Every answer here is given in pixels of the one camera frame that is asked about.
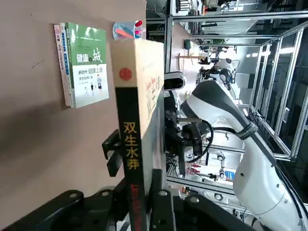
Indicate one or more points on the dark book with hands print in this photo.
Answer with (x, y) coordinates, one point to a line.
(130, 120)

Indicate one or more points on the green and white book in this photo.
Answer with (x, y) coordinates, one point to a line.
(89, 72)

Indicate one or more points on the pink and white book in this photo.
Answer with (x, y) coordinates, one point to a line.
(59, 53)

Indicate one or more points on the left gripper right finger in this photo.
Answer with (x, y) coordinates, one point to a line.
(192, 216)

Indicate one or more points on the clear plastic pen cup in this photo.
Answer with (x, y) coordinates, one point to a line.
(120, 25)

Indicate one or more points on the pink highlighter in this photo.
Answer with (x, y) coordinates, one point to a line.
(140, 32)

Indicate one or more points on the aluminium frame enclosure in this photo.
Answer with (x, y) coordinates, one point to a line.
(276, 84)

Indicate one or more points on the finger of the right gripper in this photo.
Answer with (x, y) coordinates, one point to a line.
(172, 134)
(114, 154)

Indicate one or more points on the blue spine book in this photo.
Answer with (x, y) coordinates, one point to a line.
(66, 60)

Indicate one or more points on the orange highlighter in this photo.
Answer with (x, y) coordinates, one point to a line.
(124, 33)

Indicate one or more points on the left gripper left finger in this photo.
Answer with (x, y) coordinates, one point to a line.
(72, 214)

